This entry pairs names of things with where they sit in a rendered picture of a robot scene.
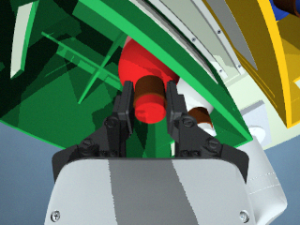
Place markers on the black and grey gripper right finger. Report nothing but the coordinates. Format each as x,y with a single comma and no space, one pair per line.
191,140

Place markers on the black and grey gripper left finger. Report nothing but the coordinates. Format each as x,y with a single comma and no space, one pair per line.
109,141

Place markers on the green divided crate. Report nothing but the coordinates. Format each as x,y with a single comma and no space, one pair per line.
47,99

